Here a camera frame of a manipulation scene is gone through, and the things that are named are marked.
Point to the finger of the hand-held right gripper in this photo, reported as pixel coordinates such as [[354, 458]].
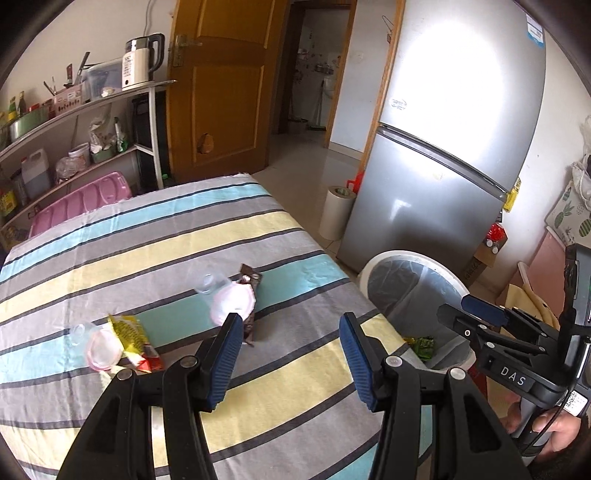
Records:
[[485, 309], [466, 325]]

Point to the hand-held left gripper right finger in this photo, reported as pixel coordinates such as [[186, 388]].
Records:
[[360, 364]]

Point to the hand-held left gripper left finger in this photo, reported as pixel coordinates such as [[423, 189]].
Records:
[[221, 364]]

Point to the green snack packet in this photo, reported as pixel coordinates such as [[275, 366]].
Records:
[[422, 348]]

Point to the clear pink jelly cup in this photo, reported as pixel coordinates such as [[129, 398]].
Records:
[[233, 302], [105, 348]]

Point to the clear plastic cup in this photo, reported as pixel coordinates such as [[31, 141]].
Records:
[[81, 334], [210, 284]]

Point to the white round bin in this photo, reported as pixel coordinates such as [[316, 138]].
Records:
[[415, 254]]

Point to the brown snack wrapper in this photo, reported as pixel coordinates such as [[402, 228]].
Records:
[[251, 277]]

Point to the yellow red snack wrapper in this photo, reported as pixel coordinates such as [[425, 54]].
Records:
[[131, 337]]

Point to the person's right forearm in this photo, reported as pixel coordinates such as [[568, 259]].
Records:
[[568, 464]]

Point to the person's right hand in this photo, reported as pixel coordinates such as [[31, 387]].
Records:
[[561, 429]]

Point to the cardboard box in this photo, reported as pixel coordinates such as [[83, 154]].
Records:
[[480, 263]]

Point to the translucent bin liner bag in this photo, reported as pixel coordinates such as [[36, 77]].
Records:
[[415, 300]]

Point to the pink board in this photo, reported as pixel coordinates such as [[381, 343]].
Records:
[[547, 263]]

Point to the red bag in cardboard box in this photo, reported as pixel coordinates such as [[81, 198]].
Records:
[[496, 231]]

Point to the yellow hanging packets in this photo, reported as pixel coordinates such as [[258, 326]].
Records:
[[512, 196]]

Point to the white pineapple print board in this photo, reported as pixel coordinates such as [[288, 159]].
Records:
[[565, 212]]

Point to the striped cloth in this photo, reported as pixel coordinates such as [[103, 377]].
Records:
[[184, 230]]

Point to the white paper roll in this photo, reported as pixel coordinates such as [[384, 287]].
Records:
[[334, 214]]

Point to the silver refrigerator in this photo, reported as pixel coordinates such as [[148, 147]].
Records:
[[438, 161]]

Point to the white cloth bag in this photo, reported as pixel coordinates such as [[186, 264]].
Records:
[[582, 184]]

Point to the red plastic stool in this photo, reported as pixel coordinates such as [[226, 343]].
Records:
[[356, 182]]

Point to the pink plastic stool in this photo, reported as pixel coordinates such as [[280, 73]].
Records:
[[83, 201]]

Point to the black panel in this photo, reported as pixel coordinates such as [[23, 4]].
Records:
[[147, 138]]

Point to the metal shelf rack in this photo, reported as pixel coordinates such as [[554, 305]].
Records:
[[151, 129]]

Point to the wooden door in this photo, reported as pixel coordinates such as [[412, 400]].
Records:
[[226, 115]]

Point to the food bags on shelf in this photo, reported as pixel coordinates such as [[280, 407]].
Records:
[[108, 141]]

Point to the clear oil jug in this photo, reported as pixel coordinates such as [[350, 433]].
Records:
[[36, 175]]

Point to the yellow label bottle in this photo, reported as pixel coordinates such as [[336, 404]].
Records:
[[7, 203]]

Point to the green basin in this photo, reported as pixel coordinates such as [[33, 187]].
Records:
[[27, 124]]

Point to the clear plastic storage box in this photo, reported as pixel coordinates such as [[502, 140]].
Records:
[[104, 78]]

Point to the white electric kettle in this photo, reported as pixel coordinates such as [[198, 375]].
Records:
[[138, 62]]

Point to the kitchen knife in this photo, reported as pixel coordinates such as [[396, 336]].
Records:
[[68, 76]]

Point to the sauce bottles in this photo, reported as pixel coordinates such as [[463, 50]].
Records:
[[17, 107]]

